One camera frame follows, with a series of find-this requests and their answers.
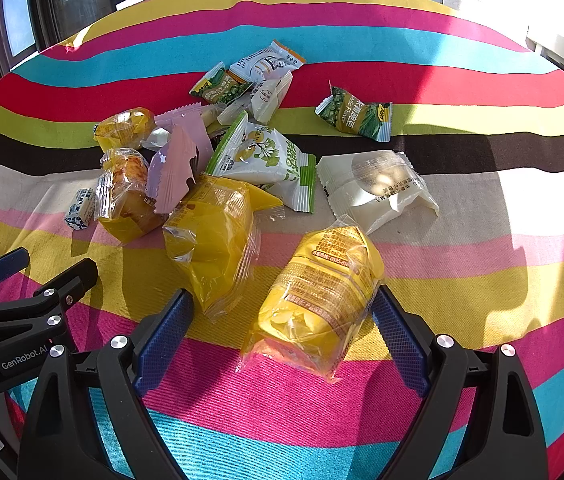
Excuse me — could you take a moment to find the small blue white candy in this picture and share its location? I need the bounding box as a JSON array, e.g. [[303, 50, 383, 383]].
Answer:
[[64, 188, 96, 231]]

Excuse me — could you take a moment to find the yellow muffin pack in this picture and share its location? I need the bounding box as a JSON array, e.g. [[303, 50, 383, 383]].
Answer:
[[94, 148, 167, 244]]

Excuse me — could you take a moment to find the yellow cake pack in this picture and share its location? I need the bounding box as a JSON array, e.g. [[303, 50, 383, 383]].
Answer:
[[235, 214, 385, 384], [93, 107, 156, 152], [163, 174, 283, 321]]

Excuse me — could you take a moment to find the pink wafer wrapper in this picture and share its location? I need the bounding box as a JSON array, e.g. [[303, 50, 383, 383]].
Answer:
[[148, 126, 197, 214]]

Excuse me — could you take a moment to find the yellow cake pack front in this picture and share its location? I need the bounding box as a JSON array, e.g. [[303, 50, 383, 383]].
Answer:
[[235, 214, 385, 384]]

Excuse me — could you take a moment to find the white green lemon snack bag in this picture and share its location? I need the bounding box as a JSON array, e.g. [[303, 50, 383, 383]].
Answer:
[[205, 112, 317, 214]]

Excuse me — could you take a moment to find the green pea snack bag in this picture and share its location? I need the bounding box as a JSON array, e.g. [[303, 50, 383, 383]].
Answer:
[[314, 86, 394, 143], [189, 62, 253, 105]]

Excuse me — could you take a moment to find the translucent white pastry pack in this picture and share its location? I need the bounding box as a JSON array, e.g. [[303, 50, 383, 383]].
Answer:
[[317, 150, 439, 234]]

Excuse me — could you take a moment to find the white red-logo pastry pack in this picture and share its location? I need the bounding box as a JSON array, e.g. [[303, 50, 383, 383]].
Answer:
[[217, 72, 293, 126]]

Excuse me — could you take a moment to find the white orange snack bag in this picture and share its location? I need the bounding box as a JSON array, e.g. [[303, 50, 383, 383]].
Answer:
[[229, 40, 306, 82]]

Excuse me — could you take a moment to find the clear beige pastry pack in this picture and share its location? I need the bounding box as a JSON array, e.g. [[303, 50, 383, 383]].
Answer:
[[141, 127, 171, 152]]

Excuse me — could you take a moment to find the striped colourful tablecloth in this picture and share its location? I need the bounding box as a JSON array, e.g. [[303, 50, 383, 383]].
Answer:
[[0, 0, 564, 479]]

